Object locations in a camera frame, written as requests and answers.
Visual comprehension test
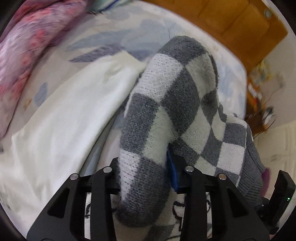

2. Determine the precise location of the grey white checkered cardigan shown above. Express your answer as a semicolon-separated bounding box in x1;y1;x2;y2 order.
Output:
84;36;266;241

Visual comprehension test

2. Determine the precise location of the white garment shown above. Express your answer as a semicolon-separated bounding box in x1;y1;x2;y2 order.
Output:
1;51;146;235

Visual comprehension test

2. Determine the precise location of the wooden bed headboard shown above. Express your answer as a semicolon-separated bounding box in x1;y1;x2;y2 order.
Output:
140;0;289;75

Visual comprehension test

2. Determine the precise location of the purple floral quilt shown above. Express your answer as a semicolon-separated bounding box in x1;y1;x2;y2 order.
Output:
1;1;88;137

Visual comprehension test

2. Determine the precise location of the striped pillow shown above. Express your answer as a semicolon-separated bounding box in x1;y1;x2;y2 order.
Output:
88;0;130;13

